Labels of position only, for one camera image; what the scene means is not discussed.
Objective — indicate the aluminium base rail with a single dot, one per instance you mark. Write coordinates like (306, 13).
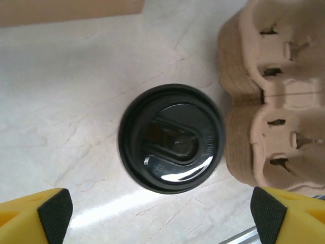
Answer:
(248, 235)

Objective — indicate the brown cardboard napkin box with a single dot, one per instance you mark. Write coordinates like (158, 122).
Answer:
(63, 12)

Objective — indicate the brown pulp cup carrier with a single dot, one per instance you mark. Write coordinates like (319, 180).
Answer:
(228, 63)
(292, 84)

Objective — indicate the black plastic cup lid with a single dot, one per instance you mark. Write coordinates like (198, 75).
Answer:
(171, 138)

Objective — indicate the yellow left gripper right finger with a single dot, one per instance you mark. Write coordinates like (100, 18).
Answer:
(292, 218)

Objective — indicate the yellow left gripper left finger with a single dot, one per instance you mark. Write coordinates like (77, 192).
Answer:
(30, 218)

